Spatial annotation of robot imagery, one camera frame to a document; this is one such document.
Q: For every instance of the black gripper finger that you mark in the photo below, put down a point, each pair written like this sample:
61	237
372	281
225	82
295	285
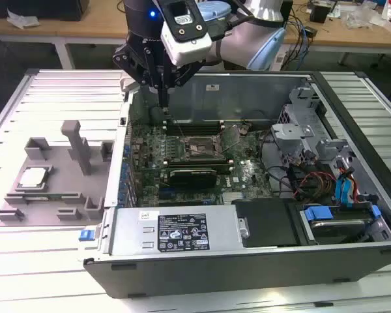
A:
185	73
133	65

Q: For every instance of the silver topped CPU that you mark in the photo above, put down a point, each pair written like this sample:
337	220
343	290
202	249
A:
32	178

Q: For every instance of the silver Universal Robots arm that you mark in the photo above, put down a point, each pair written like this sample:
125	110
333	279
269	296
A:
238	45

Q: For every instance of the black RAM slot bank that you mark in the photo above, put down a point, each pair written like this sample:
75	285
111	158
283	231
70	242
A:
195	163
195	128

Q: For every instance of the wooden desk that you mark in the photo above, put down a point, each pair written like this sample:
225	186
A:
68	27

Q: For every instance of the round coin cell battery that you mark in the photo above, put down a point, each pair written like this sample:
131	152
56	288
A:
245	131

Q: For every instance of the black graphics card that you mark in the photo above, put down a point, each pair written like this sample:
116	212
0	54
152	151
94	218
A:
192	177

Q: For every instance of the green motherboard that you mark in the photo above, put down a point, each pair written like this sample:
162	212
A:
244	169

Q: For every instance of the crumpled white paper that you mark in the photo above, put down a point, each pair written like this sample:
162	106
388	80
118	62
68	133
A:
21	20

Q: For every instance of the silver metal drive cage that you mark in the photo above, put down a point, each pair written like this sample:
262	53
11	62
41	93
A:
290	133

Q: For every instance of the black power adapter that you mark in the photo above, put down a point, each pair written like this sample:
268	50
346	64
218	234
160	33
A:
311	31

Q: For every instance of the silver chipset heatsink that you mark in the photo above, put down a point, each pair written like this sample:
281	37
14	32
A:
233	197

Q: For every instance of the grey parts rack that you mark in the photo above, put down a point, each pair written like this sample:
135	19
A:
62	182

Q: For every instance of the small black box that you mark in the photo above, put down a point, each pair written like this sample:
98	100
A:
319	14

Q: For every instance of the green RAM stick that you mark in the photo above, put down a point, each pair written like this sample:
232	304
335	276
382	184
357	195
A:
62	196

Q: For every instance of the silver power supply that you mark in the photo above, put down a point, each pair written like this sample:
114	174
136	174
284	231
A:
133	228

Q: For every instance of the black drive bay cover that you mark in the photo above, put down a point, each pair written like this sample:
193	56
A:
267	221

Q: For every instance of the blue case latch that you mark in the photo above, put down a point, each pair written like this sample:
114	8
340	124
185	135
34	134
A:
86	235

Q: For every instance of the clear plastic bags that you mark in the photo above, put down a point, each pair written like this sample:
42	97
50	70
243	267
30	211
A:
361	16

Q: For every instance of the open black PC case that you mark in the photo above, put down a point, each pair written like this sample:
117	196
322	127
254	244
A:
215	274

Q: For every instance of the hard disk in blue carrier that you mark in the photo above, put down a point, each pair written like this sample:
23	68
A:
339	226

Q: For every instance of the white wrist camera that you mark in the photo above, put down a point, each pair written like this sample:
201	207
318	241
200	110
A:
189	52

